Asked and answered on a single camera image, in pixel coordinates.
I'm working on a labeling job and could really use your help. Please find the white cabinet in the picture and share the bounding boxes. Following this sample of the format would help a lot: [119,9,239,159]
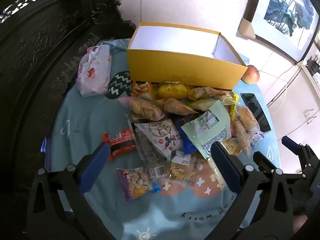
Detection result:
[266,55,320,175]

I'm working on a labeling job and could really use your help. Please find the red apple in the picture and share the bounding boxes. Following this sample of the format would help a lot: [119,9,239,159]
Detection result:
[241,64,260,84]

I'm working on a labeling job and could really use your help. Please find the thin yellow snack bar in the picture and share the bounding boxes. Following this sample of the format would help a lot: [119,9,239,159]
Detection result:
[228,92,241,128]

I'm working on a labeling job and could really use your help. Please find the clear noodle snack packet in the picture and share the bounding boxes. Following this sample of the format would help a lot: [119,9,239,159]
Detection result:
[164,152,204,187]

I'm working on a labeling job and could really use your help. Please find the framed painting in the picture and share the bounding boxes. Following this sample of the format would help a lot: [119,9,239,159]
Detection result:
[241,0,320,64]

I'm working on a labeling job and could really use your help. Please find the yellow cardboard box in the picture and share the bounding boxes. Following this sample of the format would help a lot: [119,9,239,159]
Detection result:
[126,22,248,92]

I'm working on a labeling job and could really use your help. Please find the white cable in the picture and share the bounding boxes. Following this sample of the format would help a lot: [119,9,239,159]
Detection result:
[266,64,304,114]

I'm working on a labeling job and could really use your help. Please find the bread bun packet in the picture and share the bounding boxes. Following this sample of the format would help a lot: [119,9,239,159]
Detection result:
[237,106,260,133]

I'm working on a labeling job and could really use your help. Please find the yellow bread packet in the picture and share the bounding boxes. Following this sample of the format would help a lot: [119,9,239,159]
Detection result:
[157,81,190,100]

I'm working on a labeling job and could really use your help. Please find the dark carved wooden furniture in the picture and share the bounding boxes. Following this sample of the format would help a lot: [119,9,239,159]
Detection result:
[0,0,137,240]

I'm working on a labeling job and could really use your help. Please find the pale green snack packet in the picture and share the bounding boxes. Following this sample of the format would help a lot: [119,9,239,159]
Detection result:
[181,99,232,158]

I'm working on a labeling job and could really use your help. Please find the cardboard corner protector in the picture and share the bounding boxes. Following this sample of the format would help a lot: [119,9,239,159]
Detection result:
[237,18,256,40]

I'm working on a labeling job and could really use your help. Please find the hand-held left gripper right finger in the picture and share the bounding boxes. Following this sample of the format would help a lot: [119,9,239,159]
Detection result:
[210,141,294,240]

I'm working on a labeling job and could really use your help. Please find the brown clear snack packet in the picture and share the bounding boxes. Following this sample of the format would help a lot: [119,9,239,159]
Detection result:
[188,87,227,101]

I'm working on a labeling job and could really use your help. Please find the white triangular printed packet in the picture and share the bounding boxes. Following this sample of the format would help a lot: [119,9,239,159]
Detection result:
[132,119,183,160]

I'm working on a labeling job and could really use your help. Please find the clear cookie packet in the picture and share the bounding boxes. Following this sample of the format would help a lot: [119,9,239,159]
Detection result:
[222,121,252,157]

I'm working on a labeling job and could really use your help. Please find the person's right hand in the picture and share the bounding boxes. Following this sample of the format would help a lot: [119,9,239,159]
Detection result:
[292,215,310,233]

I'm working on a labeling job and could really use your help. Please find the light blue printed tablecloth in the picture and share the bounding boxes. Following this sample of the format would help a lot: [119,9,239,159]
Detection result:
[50,39,280,240]

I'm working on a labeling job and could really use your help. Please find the clear dark seed packet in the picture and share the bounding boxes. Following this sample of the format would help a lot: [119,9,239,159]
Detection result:
[128,120,167,179]

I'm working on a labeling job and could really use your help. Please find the orange snack packet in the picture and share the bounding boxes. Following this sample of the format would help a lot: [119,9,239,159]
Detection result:
[132,81,153,97]

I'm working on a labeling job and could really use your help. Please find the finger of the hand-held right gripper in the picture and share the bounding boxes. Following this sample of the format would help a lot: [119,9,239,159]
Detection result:
[282,136,320,180]
[253,152,276,173]

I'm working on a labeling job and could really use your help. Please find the floral tissue pack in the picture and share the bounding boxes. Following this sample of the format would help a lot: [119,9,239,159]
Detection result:
[76,44,112,98]

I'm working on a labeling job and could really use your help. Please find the black smartphone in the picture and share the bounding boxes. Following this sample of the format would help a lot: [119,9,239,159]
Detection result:
[240,93,272,133]

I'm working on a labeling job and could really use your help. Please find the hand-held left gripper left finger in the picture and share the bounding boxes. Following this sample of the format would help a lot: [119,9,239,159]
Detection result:
[26,142,118,240]

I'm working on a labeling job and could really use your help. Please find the blue snack packet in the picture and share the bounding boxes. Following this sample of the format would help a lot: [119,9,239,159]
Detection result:
[176,118,198,155]

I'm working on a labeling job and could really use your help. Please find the purple white snack packet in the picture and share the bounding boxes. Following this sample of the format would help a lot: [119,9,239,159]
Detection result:
[249,131,265,147]

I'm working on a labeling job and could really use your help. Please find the pink round cracker packet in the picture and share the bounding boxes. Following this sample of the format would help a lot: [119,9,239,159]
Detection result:
[117,96,166,121]

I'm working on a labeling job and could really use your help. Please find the purple peanut packet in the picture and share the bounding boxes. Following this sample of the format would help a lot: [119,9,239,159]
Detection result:
[116,167,162,202]

